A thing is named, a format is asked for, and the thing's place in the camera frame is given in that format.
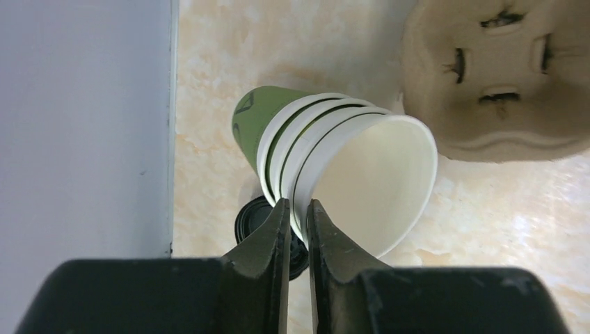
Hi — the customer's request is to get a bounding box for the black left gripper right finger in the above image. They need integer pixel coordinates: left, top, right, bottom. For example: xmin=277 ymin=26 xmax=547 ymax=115
xmin=307 ymin=200 xmax=568 ymax=333

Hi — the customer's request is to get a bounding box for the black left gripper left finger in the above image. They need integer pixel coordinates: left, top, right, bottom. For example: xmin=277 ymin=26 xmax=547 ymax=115
xmin=17 ymin=199 xmax=291 ymax=333

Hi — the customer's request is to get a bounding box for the stack of green paper cups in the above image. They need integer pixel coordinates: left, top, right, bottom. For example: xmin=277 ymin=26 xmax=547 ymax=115
xmin=231 ymin=86 xmax=438 ymax=257

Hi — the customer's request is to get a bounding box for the stack of black lids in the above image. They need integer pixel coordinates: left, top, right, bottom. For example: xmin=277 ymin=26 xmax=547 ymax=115
xmin=234 ymin=196 xmax=310 ymax=280

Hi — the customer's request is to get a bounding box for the brown cardboard cup carrier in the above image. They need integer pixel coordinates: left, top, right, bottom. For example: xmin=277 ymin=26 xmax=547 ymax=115
xmin=401 ymin=1 xmax=589 ymax=163

